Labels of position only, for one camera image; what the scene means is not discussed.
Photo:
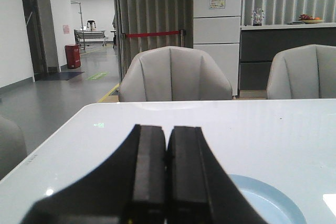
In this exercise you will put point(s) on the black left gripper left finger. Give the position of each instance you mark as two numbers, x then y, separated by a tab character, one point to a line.
128	187

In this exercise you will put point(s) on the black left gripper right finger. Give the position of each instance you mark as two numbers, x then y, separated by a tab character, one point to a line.
198	189

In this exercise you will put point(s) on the light blue round plate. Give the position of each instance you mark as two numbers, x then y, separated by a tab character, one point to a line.
273	205

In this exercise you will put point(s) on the beige chair left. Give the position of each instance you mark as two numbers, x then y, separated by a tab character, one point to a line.
174	73

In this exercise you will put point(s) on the beige chair at table side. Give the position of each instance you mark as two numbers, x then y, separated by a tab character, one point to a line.
13	147

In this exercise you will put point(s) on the red fire extinguisher box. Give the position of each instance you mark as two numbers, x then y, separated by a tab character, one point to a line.
73	56

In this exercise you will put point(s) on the dark grey counter cabinet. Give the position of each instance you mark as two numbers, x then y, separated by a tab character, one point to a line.
260	44

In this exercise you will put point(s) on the distant white workbench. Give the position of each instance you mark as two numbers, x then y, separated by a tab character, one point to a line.
90	33

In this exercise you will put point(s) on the red barrier belt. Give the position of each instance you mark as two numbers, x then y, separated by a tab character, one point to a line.
163	33

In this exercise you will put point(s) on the beige chair right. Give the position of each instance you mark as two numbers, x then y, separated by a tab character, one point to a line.
306	72

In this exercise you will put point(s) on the glass ornament on counter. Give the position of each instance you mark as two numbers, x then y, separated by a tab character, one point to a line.
257	16

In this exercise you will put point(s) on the white refrigerator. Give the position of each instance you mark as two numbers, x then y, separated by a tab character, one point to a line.
216	30

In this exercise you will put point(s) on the fruit bowl on counter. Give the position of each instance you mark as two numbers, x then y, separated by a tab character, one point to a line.
308	19

